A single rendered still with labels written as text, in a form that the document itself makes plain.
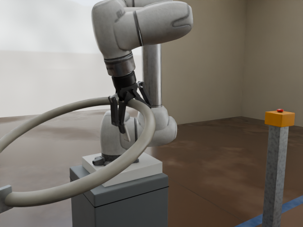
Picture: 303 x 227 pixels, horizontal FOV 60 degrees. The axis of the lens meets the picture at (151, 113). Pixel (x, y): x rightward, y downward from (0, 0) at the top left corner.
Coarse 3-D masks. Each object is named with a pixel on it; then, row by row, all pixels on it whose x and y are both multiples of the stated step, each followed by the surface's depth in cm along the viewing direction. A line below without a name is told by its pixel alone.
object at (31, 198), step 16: (48, 112) 91; (64, 112) 93; (144, 112) 76; (16, 128) 84; (144, 128) 67; (0, 144) 77; (144, 144) 62; (128, 160) 58; (96, 176) 54; (112, 176) 56; (16, 192) 54; (32, 192) 53; (48, 192) 52; (64, 192) 52; (80, 192) 53
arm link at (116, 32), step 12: (108, 0) 71; (96, 12) 71; (108, 12) 70; (120, 12) 72; (132, 12) 74; (96, 24) 72; (108, 24) 71; (120, 24) 71; (132, 24) 72; (96, 36) 74; (108, 36) 72; (120, 36) 72; (132, 36) 73; (108, 48) 74; (120, 48) 74; (132, 48) 76
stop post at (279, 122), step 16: (272, 112) 160; (288, 112) 160; (272, 128) 161; (288, 128) 160; (272, 144) 162; (272, 160) 163; (272, 176) 164; (272, 192) 165; (272, 208) 166; (272, 224) 167
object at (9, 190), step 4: (0, 188) 53; (4, 188) 53; (8, 188) 54; (0, 192) 53; (4, 192) 53; (8, 192) 54; (0, 196) 53; (4, 196) 54; (0, 200) 53; (4, 200) 54; (0, 204) 53; (4, 204) 54; (0, 208) 53; (4, 208) 54; (8, 208) 54; (0, 212) 53
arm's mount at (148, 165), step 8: (144, 152) 152; (88, 160) 141; (144, 160) 139; (152, 160) 139; (88, 168) 138; (96, 168) 130; (128, 168) 129; (136, 168) 129; (144, 168) 131; (152, 168) 134; (160, 168) 136; (120, 176) 124; (128, 176) 127; (136, 176) 129; (144, 176) 132; (104, 184) 120; (112, 184) 123
